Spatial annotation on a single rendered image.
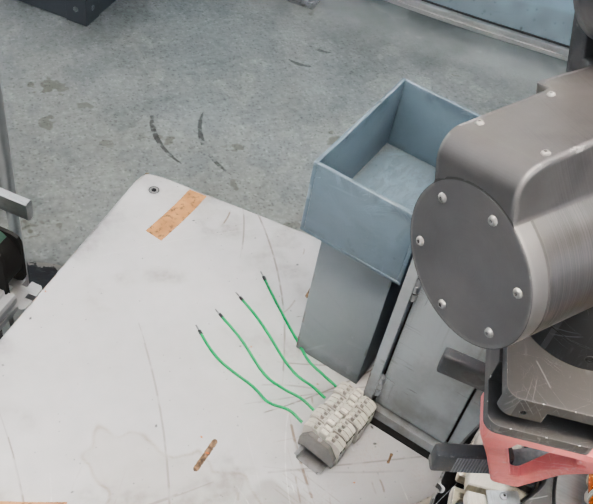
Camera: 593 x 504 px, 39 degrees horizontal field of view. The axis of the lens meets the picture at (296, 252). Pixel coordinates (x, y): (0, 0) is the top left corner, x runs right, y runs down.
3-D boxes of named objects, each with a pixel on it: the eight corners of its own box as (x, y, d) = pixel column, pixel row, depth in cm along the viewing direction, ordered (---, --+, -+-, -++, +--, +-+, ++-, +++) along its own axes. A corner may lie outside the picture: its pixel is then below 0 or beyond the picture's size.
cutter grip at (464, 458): (429, 471, 42) (437, 456, 41) (427, 457, 42) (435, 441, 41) (505, 474, 42) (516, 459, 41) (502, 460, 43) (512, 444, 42)
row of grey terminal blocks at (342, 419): (324, 480, 83) (331, 459, 80) (287, 451, 84) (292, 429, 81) (379, 416, 89) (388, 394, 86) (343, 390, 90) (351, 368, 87)
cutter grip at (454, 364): (435, 372, 46) (442, 355, 45) (439, 361, 46) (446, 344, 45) (503, 402, 45) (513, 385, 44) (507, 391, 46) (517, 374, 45)
